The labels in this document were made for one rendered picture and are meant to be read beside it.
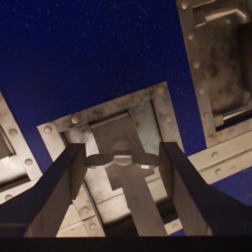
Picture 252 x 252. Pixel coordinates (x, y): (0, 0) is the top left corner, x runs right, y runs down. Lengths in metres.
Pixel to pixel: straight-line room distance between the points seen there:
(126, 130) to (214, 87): 0.11
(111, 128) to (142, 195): 0.07
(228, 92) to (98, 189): 0.19
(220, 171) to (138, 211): 0.12
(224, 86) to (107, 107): 0.14
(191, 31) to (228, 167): 0.16
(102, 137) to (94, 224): 0.09
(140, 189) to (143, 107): 0.08
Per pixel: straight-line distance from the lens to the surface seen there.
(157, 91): 0.18
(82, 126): 0.19
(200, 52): 0.22
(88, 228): 0.23
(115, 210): 0.24
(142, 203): 0.17
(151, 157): 0.15
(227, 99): 0.25
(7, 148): 0.21
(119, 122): 0.19
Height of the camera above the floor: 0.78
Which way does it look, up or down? 7 degrees down
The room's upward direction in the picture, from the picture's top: 110 degrees counter-clockwise
